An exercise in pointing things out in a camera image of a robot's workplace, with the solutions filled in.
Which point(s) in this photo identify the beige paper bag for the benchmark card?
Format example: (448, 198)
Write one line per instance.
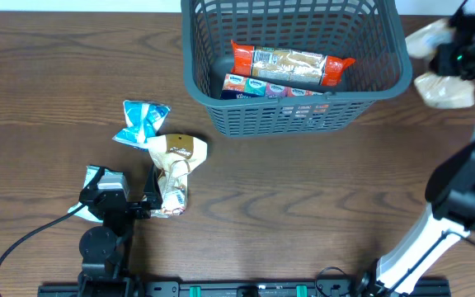
(440, 92)

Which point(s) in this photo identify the Kleenex tissue multipack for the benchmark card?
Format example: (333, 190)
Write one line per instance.
(261, 114)

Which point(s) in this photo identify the grey plastic basket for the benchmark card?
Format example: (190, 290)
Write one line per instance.
(368, 31)

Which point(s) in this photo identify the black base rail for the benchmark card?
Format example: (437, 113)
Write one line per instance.
(325, 287)

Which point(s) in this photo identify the San Remo spaghetti packet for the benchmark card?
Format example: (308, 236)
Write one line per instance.
(288, 65)

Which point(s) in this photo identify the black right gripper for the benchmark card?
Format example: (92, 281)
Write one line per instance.
(446, 66)

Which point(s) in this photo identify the beige brown snack bag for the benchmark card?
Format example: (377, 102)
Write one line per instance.
(176, 156)

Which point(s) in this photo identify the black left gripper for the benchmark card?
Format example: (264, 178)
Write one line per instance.
(143, 209)

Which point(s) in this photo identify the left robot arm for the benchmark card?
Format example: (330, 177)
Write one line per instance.
(105, 249)

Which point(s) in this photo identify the teal white snack bag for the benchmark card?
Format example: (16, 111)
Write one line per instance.
(83, 210)

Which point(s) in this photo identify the blue white snack bag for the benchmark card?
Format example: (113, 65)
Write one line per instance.
(143, 120)

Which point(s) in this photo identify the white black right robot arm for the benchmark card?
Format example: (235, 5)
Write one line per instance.
(449, 216)

